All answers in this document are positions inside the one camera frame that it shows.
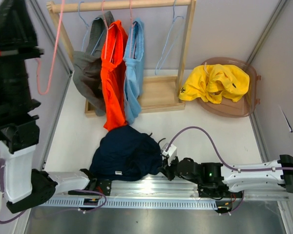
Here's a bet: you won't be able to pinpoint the pink hanger of navy shorts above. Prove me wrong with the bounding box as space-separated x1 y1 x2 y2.
36 0 66 96

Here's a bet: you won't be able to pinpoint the navy blue shorts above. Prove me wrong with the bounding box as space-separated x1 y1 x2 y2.
89 125 163 181

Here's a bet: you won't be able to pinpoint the yellow shorts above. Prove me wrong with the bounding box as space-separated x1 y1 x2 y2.
179 63 250 104

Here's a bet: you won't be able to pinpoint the blue wire hanger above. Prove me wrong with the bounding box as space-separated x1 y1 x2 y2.
154 0 185 75

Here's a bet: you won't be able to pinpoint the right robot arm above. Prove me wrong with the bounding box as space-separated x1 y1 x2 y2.
159 155 293 199

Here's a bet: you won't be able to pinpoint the grey shorts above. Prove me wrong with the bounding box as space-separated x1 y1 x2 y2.
72 11 115 117

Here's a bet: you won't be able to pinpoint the blue hanger of grey shorts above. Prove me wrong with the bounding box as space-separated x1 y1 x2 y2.
78 1 106 56

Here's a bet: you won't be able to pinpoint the pink hanger of orange shorts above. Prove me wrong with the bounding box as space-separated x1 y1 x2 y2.
101 0 116 62

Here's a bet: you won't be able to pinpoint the orange shorts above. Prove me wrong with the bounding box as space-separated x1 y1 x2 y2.
101 20 128 131

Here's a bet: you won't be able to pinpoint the light blue shorts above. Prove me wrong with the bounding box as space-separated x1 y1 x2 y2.
123 18 145 124

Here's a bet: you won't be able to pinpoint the wooden clothes rack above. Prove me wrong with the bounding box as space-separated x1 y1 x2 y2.
46 0 196 113

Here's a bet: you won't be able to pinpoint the translucent pink plastic basket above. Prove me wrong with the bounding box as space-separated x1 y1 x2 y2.
197 57 261 118

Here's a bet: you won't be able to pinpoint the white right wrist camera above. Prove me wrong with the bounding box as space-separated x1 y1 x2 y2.
161 143 177 166

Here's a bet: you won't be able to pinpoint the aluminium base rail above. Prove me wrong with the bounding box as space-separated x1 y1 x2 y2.
39 173 290 201

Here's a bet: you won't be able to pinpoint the slotted cable duct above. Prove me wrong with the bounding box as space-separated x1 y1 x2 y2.
42 197 217 210

